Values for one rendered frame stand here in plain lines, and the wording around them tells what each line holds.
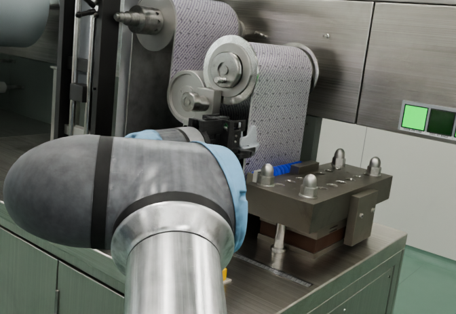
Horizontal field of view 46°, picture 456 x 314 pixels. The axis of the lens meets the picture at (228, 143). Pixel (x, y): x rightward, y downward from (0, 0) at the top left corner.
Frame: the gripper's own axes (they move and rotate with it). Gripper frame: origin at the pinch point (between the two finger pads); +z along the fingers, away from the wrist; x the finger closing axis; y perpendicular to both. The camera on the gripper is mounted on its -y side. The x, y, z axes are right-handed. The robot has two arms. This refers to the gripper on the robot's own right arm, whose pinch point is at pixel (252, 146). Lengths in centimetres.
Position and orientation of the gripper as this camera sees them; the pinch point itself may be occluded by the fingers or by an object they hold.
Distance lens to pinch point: 116.1
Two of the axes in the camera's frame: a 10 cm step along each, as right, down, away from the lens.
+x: -7.8, -2.1, 5.9
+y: 1.1, -9.7, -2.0
